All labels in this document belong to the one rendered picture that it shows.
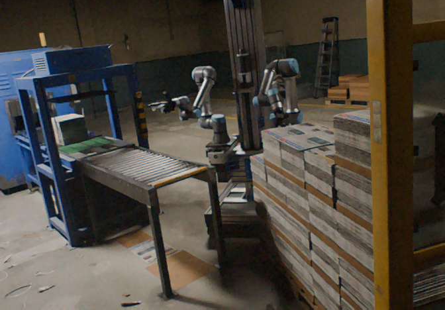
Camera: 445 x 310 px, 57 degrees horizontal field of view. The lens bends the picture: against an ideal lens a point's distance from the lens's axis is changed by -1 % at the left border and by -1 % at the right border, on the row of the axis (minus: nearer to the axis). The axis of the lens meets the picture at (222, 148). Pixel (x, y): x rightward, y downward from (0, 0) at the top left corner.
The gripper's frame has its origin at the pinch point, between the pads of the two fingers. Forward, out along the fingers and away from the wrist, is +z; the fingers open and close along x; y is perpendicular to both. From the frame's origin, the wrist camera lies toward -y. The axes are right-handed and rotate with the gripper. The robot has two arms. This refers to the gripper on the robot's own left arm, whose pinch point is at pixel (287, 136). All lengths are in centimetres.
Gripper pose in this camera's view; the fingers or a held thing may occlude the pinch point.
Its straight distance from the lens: 281.3
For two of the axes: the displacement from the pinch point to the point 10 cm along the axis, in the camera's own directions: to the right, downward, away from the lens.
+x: -9.5, 1.8, -2.5
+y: -1.9, 2.9, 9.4
